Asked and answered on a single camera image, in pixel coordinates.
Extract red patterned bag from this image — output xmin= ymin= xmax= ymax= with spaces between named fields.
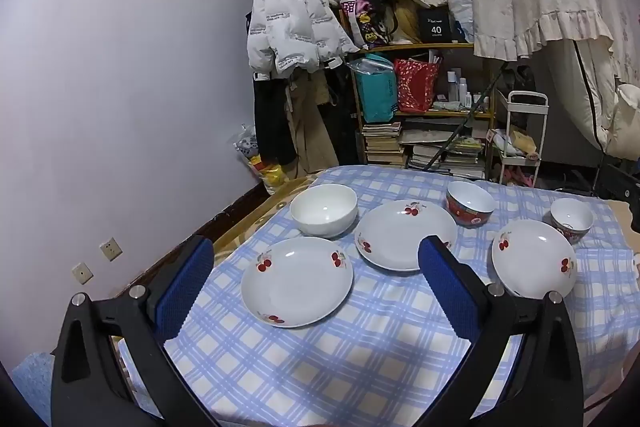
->
xmin=393 ymin=58 xmax=441 ymax=114

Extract dark thin pole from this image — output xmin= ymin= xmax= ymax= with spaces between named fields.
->
xmin=427 ymin=72 xmax=501 ymax=168

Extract yellow plastic bag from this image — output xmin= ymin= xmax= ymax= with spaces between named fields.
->
xmin=250 ymin=154 xmax=288 ymax=192

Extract teal bag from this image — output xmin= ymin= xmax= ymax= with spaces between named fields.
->
xmin=357 ymin=54 xmax=398 ymax=124

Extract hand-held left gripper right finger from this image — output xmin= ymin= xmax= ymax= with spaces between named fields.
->
xmin=417 ymin=234 xmax=586 ymax=427

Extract white printed plastic bag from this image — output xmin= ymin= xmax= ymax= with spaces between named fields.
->
xmin=234 ymin=126 xmax=261 ymax=158

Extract black trousers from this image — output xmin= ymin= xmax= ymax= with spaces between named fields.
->
xmin=252 ymin=77 xmax=298 ymax=165

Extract colourful printed bag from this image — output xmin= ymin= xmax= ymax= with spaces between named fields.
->
xmin=340 ymin=0 xmax=393 ymax=48

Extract large red patterned bowl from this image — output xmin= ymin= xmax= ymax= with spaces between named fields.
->
xmin=445 ymin=180 xmax=496 ymax=228

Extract white trolley cart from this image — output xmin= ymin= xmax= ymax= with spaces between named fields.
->
xmin=492 ymin=90 xmax=549 ymax=188

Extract wooden shelf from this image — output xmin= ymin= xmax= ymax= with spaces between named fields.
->
xmin=340 ymin=2 xmax=501 ymax=180

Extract small red patterned bowl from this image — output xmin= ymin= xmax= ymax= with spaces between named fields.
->
xmin=550 ymin=198 xmax=594 ymax=244

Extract black box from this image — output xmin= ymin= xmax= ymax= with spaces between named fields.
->
xmin=419 ymin=6 xmax=453 ymax=44

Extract white puffer jacket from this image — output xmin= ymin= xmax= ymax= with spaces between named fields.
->
xmin=246 ymin=0 xmax=358 ymax=80

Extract blue checked cloth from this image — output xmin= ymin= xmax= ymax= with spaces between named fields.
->
xmin=115 ymin=164 xmax=633 ymax=427

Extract white cherry print plate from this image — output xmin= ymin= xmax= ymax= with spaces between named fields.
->
xmin=491 ymin=220 xmax=578 ymax=299
xmin=354 ymin=199 xmax=458 ymax=272
xmin=241 ymin=237 xmax=354 ymax=329

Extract beige trousers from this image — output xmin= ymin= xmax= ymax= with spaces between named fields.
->
xmin=287 ymin=72 xmax=338 ymax=175

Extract white wall socket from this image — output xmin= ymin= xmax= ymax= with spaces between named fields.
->
xmin=70 ymin=262 xmax=94 ymax=286
xmin=99 ymin=237 xmax=124 ymax=262

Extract black hanging garment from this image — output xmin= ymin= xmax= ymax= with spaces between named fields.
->
xmin=325 ymin=67 xmax=362 ymax=165

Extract stack of books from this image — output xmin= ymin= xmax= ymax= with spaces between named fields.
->
xmin=361 ymin=119 xmax=488 ymax=180

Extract white quilt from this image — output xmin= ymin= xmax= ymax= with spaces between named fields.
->
xmin=560 ymin=39 xmax=640 ymax=158

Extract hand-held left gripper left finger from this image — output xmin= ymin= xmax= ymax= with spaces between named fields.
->
xmin=50 ymin=234 xmax=221 ymax=427

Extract plain white bowl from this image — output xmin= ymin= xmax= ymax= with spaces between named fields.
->
xmin=290 ymin=184 xmax=358 ymax=240

